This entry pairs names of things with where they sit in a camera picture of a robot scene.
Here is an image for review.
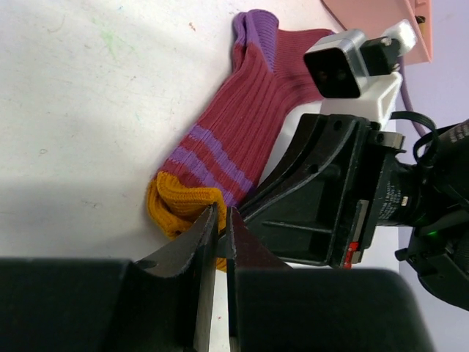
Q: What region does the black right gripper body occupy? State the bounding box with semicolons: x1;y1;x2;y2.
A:
239;114;404;268

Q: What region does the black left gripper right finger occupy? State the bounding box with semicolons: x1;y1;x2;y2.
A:
226;208;434;351

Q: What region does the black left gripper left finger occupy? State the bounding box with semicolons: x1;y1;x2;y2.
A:
1;205;218;351

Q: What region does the maroon purple ribbed sock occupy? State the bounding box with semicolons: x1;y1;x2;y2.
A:
146;9;336;272

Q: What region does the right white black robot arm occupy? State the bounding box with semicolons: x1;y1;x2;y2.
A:
239;111;468;309

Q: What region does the pink compartment organizer box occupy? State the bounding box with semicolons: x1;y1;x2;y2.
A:
322;0;433;65

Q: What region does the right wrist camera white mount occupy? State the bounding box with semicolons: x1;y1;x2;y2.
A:
303;20;417;128

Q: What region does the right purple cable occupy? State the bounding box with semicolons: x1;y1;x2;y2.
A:
397;58;428;136

